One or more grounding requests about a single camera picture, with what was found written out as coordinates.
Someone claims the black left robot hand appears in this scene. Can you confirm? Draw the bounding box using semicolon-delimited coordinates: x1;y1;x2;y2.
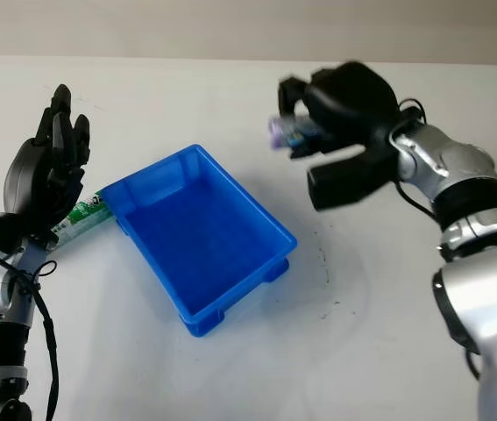
3;83;92;250

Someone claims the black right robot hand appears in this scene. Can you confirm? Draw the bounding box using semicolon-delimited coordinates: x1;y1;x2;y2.
277;61;401;161

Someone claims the green toothpaste box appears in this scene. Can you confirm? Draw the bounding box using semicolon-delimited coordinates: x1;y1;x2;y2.
50;190;114;246

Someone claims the blue plastic tray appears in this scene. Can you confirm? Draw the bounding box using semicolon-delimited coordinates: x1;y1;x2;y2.
98;143;298;338

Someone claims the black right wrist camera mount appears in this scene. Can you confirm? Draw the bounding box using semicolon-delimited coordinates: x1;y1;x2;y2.
307;146;397;213

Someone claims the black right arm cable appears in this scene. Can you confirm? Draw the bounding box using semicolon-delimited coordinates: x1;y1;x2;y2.
393;97;482;382

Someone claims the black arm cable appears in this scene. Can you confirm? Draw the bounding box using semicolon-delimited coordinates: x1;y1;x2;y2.
0;247;61;421
393;97;482;382

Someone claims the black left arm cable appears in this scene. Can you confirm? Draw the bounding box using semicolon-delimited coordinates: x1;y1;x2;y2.
0;247;61;421

